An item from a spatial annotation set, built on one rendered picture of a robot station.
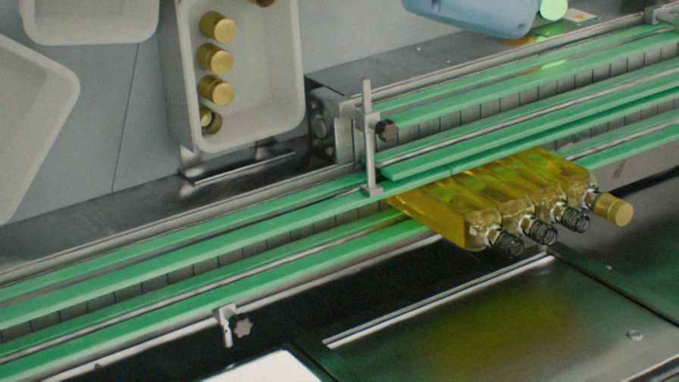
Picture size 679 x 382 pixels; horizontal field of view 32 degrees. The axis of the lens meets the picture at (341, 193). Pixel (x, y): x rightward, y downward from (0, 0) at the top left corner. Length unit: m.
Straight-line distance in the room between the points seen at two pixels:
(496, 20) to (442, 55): 0.80
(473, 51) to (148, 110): 0.50
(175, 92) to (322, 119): 0.21
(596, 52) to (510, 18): 0.87
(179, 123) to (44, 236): 0.24
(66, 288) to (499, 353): 0.56
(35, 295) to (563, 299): 0.72
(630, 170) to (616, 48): 0.29
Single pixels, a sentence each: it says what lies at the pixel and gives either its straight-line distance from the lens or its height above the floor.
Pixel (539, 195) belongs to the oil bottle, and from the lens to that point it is 1.64.
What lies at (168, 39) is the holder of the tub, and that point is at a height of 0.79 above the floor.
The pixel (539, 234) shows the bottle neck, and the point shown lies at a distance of 1.58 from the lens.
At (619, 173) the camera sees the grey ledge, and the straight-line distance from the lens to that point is 2.05.
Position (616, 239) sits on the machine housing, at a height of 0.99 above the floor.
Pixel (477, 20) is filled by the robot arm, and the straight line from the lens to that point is 0.98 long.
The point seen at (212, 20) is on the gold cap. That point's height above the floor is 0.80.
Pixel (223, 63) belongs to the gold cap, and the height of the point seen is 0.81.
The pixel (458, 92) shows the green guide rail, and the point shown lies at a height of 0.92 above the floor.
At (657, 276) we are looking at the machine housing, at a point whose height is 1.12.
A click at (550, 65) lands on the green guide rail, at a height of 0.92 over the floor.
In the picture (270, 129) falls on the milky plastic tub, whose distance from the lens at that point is 1.63.
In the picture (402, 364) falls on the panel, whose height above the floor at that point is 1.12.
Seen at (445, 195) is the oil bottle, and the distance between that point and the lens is 1.63.
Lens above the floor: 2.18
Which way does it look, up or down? 51 degrees down
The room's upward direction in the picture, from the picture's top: 122 degrees clockwise
